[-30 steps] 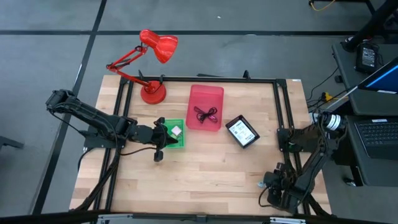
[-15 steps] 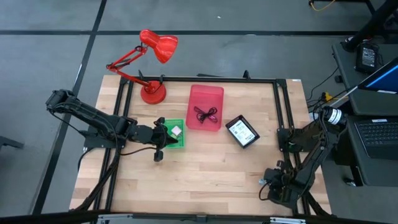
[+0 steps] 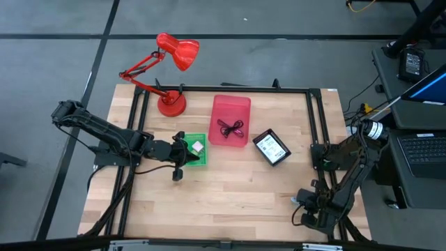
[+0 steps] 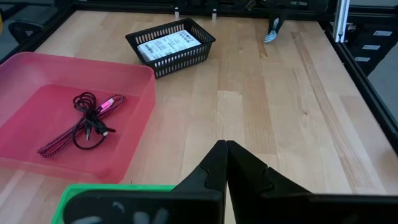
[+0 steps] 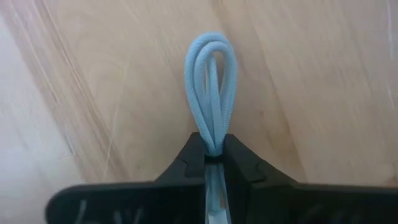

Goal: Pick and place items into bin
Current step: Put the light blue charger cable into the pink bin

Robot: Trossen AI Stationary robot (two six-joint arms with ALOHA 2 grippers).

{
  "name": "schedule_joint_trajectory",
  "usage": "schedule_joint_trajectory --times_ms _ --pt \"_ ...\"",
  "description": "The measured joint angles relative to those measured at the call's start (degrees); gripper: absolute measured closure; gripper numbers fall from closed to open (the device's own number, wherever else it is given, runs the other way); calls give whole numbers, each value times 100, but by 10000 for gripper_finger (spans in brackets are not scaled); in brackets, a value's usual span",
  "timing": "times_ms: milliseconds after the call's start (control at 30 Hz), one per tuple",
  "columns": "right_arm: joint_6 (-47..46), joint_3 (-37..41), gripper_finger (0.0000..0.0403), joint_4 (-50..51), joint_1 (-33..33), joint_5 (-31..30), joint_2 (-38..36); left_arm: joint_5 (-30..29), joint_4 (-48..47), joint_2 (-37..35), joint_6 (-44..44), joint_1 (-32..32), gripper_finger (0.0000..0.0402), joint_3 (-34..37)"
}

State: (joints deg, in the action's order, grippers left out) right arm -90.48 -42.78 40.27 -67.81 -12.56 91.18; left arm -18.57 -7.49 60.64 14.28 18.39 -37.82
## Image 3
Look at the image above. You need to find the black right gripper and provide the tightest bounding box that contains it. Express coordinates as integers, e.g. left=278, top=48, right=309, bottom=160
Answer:
left=296, top=188, right=346, bottom=234

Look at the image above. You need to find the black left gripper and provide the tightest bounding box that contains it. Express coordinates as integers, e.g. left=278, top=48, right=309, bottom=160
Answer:
left=151, top=130, right=202, bottom=182

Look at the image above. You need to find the pink plastic bin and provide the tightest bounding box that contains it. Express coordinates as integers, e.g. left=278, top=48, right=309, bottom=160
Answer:
left=208, top=94, right=252, bottom=148

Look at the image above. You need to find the green plastic basket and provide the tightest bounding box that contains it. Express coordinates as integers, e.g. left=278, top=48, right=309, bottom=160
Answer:
left=183, top=132, right=209, bottom=167

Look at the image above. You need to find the black plastic basket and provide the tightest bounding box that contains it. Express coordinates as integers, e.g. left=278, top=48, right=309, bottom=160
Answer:
left=252, top=128, right=292, bottom=167

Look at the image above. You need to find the red desk lamp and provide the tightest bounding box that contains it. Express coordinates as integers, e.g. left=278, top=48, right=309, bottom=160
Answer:
left=118, top=32, right=201, bottom=118

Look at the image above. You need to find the black laptop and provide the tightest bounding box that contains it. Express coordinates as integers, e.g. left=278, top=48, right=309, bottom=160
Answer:
left=397, top=132, right=446, bottom=181

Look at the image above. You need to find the black desk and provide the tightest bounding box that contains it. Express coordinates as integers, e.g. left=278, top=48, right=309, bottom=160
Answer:
left=371, top=47, right=446, bottom=210

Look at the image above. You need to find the tilted monitor screen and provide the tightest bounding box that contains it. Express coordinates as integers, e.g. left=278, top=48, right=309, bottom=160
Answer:
left=400, top=64, right=446, bottom=106

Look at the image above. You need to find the black power brick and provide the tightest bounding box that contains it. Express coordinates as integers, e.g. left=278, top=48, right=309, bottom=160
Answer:
left=398, top=48, right=426, bottom=83

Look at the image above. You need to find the black aluminium table frame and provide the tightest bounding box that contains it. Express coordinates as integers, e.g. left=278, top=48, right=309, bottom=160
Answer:
left=79, top=79, right=370, bottom=245

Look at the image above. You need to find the yellow hanging cable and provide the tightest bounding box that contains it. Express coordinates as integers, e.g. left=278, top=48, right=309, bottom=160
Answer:
left=346, top=0, right=378, bottom=14

